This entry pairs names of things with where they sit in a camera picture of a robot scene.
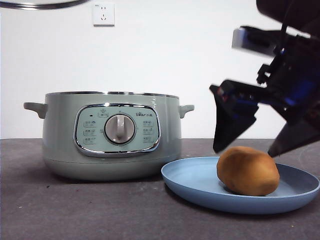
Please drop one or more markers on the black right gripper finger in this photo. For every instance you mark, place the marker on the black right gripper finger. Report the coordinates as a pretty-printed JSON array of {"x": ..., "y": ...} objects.
[
  {"x": 230, "y": 120},
  {"x": 297, "y": 137}
]

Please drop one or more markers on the brown potato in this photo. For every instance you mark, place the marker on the brown potato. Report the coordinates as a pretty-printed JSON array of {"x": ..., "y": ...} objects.
[{"x": 247, "y": 171}]

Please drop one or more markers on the glass lid with green knob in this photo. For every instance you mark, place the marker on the glass lid with green knob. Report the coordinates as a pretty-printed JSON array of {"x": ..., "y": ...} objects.
[{"x": 37, "y": 3}]

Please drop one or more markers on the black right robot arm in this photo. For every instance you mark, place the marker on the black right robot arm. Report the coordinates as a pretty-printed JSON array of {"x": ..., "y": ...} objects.
[{"x": 275, "y": 8}]

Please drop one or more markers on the blue round plate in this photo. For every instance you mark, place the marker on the blue round plate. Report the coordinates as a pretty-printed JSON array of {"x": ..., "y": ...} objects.
[{"x": 195, "y": 185}]

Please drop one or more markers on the pale green electric steamer pot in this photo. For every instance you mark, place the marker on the pale green electric steamer pot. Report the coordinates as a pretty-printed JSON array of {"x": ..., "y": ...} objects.
[{"x": 62, "y": 140}]

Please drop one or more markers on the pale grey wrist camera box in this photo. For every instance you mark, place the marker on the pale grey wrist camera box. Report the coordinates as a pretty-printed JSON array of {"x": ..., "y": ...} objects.
[{"x": 250, "y": 41}]

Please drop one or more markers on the white wall socket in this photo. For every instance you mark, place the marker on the white wall socket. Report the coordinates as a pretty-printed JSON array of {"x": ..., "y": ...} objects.
[{"x": 104, "y": 15}]

